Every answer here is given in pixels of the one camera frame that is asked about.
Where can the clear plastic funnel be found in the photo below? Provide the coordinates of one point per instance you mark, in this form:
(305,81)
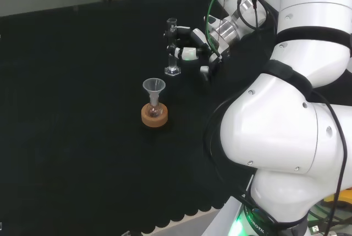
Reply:
(154,85)

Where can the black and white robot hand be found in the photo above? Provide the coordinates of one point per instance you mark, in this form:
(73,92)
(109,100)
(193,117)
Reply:
(189,53)

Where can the clear glass graduated cylinder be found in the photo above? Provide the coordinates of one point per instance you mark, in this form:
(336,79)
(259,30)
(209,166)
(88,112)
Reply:
(172,65)

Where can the yellow stop button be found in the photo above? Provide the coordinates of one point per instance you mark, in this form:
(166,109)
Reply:
(341,195)

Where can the black bench cloth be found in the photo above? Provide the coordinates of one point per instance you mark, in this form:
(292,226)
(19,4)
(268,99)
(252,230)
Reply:
(82,109)

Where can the round-bottom glass flask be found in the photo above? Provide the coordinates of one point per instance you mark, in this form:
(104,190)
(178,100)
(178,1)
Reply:
(154,111)

